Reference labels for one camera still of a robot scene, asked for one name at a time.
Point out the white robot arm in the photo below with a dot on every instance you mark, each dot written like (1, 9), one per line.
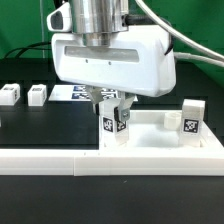
(99, 44)

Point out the white sheet with AprilTags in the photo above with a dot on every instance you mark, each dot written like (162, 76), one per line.
(77, 93)

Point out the white square tabletop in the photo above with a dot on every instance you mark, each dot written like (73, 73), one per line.
(160, 129)

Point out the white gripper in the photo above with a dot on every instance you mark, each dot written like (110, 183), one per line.
(92, 45)

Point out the white L-shaped obstacle fence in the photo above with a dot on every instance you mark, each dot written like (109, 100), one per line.
(106, 161)

